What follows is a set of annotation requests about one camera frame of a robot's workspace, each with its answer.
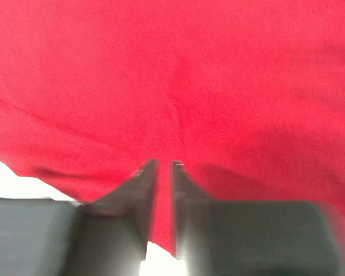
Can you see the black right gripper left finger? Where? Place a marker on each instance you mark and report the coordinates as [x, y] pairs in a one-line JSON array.
[[45, 232]]

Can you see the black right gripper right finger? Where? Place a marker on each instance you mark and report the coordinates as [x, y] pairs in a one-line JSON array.
[[216, 237]]

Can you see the red t shirt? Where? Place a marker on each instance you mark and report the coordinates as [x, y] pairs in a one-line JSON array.
[[249, 95]]

